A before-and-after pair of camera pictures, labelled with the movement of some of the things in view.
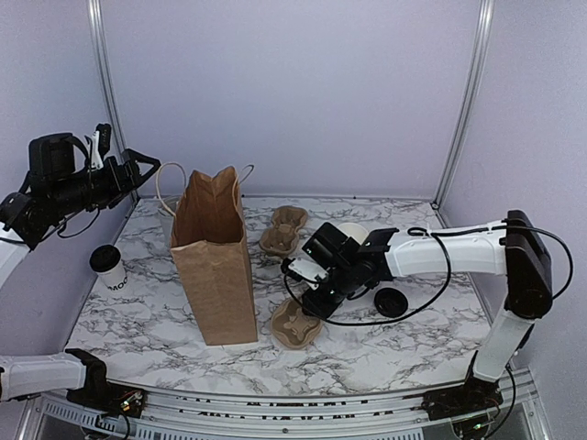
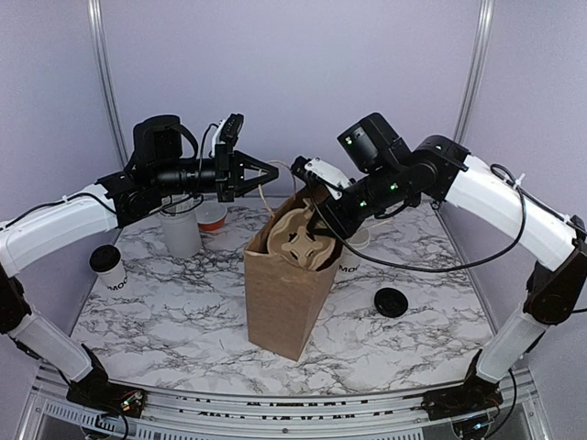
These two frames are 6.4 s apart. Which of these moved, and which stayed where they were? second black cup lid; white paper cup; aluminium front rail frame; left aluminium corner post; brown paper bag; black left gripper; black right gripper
Moved: black left gripper; brown paper bag; black right gripper
Stayed: aluminium front rail frame; second black cup lid; white paper cup; left aluminium corner post
